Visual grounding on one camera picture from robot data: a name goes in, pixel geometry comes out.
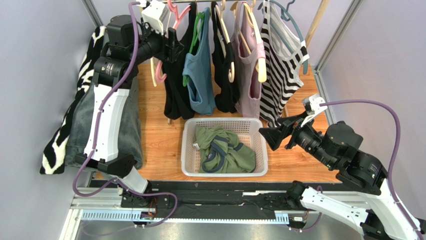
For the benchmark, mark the black tank top on cream hanger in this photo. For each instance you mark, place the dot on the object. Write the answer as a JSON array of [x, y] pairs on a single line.
[[229, 92]]

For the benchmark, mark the black white striped tank top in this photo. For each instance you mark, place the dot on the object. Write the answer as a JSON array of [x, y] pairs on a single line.
[[285, 54]]

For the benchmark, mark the green plastic hanger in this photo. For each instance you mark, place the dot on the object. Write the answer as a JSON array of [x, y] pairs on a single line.
[[193, 65]]

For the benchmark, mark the aluminium frame post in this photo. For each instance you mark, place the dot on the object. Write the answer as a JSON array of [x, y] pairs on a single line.
[[340, 30], [92, 12]]

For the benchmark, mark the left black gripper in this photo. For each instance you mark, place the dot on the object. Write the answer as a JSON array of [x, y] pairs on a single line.
[[169, 53]]

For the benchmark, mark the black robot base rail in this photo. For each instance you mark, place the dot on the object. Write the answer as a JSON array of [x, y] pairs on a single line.
[[212, 201]]

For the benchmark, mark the green tank top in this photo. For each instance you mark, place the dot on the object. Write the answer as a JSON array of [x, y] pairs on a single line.
[[222, 152]]

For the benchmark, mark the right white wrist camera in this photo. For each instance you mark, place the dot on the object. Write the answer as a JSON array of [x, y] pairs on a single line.
[[313, 107]]

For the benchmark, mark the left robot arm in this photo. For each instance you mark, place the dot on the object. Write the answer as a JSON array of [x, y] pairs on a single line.
[[114, 72]]

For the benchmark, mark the aluminium frame post left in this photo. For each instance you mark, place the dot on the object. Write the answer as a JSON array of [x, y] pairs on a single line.
[[92, 12]]

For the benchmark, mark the black tank top on pink hanger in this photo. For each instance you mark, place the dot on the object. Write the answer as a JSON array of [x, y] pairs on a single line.
[[177, 100]]

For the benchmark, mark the aluminium frame post right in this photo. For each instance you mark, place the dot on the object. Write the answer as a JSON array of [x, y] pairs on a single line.
[[340, 30]]

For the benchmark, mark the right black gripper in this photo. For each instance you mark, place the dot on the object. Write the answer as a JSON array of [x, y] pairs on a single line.
[[291, 133]]

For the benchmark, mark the pink plastic hanger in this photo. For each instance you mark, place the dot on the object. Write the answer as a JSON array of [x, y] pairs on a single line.
[[178, 18]]

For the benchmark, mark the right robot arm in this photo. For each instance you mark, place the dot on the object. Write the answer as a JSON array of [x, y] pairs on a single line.
[[339, 149]]

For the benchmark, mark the wooden clothes rack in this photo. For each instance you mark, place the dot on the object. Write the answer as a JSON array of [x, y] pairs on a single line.
[[312, 29]]

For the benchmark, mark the teal plastic hanger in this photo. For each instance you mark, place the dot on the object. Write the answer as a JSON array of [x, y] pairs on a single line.
[[286, 16]]

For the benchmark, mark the blue tank top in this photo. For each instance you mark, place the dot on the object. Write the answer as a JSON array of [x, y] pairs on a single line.
[[201, 91]]

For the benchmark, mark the light wooden hanger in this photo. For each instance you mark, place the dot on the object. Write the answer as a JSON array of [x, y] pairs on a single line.
[[261, 61]]

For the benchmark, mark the white plastic basket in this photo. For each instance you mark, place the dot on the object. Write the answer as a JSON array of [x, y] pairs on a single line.
[[247, 130]]

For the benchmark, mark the cream wooden hanger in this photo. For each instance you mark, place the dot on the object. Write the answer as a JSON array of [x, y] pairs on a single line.
[[154, 61]]

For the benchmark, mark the cream plastic hanger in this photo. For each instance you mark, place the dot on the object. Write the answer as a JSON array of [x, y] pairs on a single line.
[[224, 38]]

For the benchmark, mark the grey zebra cushion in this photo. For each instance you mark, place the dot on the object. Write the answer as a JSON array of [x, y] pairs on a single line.
[[72, 136]]

